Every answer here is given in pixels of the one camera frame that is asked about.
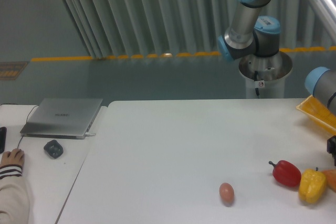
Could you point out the person's hand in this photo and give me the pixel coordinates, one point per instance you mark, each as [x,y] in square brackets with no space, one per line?
[13,158]

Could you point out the red toy bell pepper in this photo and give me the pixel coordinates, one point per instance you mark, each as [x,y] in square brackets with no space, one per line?
[286,173]

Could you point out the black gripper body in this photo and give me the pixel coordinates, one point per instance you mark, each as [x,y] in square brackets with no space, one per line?
[331,147]

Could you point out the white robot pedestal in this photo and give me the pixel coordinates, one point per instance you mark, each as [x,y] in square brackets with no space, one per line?
[265,78]

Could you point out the yellow toy bell pepper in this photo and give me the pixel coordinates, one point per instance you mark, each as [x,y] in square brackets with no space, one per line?
[312,185]

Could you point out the yellow plastic basket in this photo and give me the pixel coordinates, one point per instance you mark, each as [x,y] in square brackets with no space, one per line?
[317,112]

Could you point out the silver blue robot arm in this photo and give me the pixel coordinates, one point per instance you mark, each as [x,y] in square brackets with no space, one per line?
[254,39]

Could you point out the silver closed laptop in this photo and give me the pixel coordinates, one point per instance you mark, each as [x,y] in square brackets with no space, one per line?
[62,118]

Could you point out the brown egg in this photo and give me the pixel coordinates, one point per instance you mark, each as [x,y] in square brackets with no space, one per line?
[226,193]

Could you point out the striped beige sleeve forearm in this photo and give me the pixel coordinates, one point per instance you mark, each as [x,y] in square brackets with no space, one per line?
[15,204]

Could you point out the white usb dongle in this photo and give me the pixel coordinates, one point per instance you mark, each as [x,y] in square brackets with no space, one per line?
[90,134]

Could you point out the black phone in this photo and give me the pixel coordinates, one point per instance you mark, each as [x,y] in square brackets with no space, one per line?
[3,131]

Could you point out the orange triangular bread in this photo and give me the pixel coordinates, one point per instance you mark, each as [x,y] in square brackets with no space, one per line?
[331,178]

